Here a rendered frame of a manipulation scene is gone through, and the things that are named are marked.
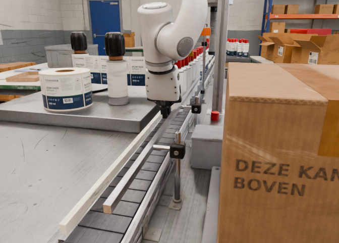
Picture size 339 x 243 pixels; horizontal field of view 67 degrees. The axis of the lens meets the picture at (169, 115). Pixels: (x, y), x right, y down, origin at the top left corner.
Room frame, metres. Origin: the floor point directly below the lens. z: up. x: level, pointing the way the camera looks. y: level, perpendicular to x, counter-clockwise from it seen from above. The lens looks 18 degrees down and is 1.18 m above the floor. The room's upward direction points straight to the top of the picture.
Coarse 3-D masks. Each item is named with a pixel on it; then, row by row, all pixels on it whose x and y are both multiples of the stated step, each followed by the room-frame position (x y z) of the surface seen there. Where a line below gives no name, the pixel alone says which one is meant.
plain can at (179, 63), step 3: (180, 60) 0.95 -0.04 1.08; (177, 63) 0.95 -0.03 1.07; (180, 63) 0.95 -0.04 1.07; (177, 66) 0.95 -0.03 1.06; (180, 66) 0.95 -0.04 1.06; (180, 69) 0.95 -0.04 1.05; (180, 72) 0.94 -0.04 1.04; (183, 72) 0.95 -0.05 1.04; (180, 75) 0.94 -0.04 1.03; (183, 75) 0.95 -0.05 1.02; (180, 78) 0.94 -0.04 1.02; (183, 78) 0.95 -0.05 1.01; (183, 81) 0.96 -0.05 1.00; (183, 84) 0.96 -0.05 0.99; (183, 87) 0.96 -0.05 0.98; (183, 90) 0.96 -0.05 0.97; (180, 93) 0.94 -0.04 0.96; (183, 93) 0.96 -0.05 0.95; (174, 105) 0.94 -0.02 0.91; (171, 108) 0.95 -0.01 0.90; (171, 111) 0.95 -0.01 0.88; (180, 111) 0.94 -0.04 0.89
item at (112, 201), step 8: (192, 88) 1.03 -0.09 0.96; (184, 96) 0.88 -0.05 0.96; (176, 112) 0.71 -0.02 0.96; (168, 120) 0.63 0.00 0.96; (160, 128) 0.57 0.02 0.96; (160, 136) 0.54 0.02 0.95; (152, 144) 0.48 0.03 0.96; (144, 152) 0.44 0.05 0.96; (136, 160) 0.41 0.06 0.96; (144, 160) 0.42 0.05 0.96; (136, 168) 0.38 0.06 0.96; (128, 176) 0.36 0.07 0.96; (120, 184) 0.33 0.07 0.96; (128, 184) 0.35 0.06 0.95; (112, 192) 0.31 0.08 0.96; (120, 192) 0.32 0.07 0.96; (112, 200) 0.30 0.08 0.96; (120, 200) 0.31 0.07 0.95; (104, 208) 0.29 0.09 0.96; (112, 208) 0.29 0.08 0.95
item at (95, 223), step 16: (176, 128) 0.78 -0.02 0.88; (144, 144) 0.65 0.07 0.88; (160, 144) 0.65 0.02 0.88; (160, 160) 0.56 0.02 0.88; (144, 176) 0.49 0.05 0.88; (128, 192) 0.43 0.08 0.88; (144, 192) 0.43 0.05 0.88; (96, 208) 0.38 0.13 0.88; (128, 208) 0.38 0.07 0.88; (80, 224) 0.34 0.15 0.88; (96, 224) 0.34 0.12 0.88; (112, 224) 0.34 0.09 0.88; (128, 224) 0.34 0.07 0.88; (80, 240) 0.31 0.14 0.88; (96, 240) 0.31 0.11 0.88; (112, 240) 0.31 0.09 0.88
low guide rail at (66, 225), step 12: (156, 120) 0.78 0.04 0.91; (144, 132) 0.66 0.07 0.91; (132, 144) 0.58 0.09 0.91; (120, 156) 0.52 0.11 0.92; (108, 168) 0.46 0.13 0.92; (120, 168) 0.49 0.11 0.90; (108, 180) 0.44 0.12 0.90; (96, 192) 0.39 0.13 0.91; (84, 204) 0.35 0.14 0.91; (72, 216) 0.32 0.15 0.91; (60, 228) 0.30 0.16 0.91; (72, 228) 0.32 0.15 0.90
